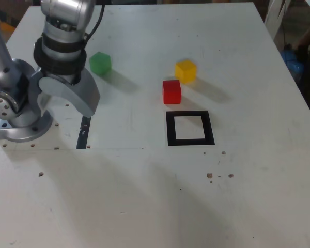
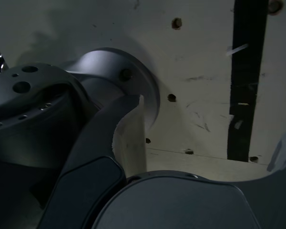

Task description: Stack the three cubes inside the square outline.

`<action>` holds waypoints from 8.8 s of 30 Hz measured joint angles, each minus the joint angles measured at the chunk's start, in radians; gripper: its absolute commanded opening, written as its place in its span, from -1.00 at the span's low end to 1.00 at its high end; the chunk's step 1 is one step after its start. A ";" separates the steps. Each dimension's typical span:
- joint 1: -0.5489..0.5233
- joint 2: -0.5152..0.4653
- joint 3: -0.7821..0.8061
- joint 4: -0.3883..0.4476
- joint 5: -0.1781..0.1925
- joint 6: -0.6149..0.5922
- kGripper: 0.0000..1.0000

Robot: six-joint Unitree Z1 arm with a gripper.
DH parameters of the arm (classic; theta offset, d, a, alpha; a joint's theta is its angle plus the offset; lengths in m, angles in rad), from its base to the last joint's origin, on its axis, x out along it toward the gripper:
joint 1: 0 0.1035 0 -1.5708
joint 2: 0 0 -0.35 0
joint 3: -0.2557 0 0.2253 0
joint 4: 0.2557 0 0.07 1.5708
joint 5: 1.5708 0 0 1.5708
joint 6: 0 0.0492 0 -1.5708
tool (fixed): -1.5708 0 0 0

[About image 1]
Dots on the black tape strip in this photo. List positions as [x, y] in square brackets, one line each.
[82, 137]

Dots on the black tape square outline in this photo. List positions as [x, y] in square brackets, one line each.
[170, 129]

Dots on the blue plastic object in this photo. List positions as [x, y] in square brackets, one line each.
[290, 62]

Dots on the white frame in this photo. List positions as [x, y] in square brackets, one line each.
[275, 18]

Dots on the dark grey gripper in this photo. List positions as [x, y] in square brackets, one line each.
[67, 78]

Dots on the green cube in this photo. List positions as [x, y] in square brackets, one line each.
[100, 64]

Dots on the red cube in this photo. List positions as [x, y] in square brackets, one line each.
[171, 93]

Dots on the yellow cube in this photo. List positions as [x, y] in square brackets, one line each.
[186, 72]

